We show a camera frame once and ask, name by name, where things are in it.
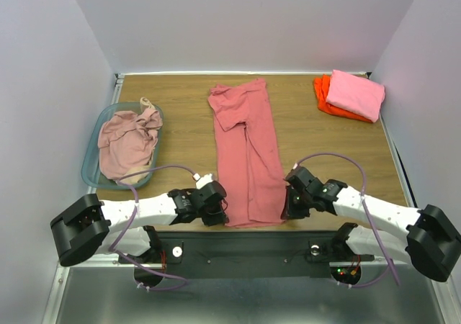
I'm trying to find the rose red t shirt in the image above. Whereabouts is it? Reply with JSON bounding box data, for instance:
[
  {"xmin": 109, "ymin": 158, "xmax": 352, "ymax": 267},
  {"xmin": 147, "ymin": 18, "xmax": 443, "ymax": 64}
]
[{"xmin": 207, "ymin": 78, "xmax": 285, "ymax": 228}]

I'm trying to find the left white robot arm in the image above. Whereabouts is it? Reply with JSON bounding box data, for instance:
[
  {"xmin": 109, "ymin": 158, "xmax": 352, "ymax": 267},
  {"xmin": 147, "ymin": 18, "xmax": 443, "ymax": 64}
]
[{"xmin": 50, "ymin": 180, "xmax": 228, "ymax": 266}]

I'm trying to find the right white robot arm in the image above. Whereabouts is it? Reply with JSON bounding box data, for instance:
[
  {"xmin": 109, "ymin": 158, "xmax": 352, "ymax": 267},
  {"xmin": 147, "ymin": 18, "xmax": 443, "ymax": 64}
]
[{"xmin": 282, "ymin": 166, "xmax": 460, "ymax": 282}]

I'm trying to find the dusty pink t shirt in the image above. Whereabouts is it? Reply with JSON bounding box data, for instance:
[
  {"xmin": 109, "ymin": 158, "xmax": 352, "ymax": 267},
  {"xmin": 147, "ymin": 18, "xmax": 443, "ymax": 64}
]
[{"xmin": 97, "ymin": 107, "xmax": 163, "ymax": 180}]

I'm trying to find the folded orange t shirt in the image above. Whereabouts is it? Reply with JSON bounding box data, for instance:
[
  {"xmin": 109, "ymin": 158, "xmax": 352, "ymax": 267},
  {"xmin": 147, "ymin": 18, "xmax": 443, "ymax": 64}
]
[{"xmin": 313, "ymin": 74, "xmax": 372, "ymax": 123}]

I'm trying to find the folded pink t shirt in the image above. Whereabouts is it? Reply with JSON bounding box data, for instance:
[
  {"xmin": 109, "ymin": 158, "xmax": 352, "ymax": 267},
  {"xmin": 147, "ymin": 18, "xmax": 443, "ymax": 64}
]
[{"xmin": 326, "ymin": 70, "xmax": 385, "ymax": 122}]

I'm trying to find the beige t shirt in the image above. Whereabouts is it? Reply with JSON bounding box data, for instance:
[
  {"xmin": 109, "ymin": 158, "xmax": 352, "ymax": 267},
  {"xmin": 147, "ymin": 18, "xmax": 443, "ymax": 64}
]
[{"xmin": 115, "ymin": 97, "xmax": 163, "ymax": 186}]

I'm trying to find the clear blue plastic bin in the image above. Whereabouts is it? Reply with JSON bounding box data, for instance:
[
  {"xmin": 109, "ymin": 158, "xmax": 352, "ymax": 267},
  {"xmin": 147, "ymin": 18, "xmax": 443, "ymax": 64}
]
[{"xmin": 81, "ymin": 102, "xmax": 163, "ymax": 190}]

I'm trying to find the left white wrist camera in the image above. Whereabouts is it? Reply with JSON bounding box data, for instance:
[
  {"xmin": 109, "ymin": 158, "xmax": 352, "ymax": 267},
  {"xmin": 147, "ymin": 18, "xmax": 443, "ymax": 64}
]
[{"xmin": 192, "ymin": 173, "xmax": 216, "ymax": 189}]

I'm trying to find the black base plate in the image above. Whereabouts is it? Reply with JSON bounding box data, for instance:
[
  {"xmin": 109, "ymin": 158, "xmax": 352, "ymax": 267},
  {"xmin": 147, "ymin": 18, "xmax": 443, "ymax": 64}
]
[{"xmin": 118, "ymin": 231, "xmax": 364, "ymax": 280}]

